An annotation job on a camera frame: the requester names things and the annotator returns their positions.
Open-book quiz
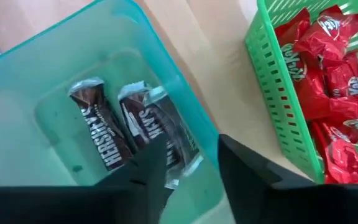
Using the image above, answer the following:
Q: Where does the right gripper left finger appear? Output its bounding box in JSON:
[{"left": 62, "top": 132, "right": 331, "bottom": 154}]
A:
[{"left": 94, "top": 133, "right": 175, "bottom": 224}]

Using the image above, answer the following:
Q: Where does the teal plastic bin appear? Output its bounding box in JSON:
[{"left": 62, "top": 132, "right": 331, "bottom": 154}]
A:
[{"left": 0, "top": 0, "right": 226, "bottom": 224}]

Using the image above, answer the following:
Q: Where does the green plastic basket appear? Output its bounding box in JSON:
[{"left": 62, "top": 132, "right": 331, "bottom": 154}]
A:
[{"left": 244, "top": 0, "right": 358, "bottom": 185}]

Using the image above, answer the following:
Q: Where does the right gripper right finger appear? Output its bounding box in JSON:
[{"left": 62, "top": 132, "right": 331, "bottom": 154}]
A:
[{"left": 218, "top": 133, "right": 323, "bottom": 224}]

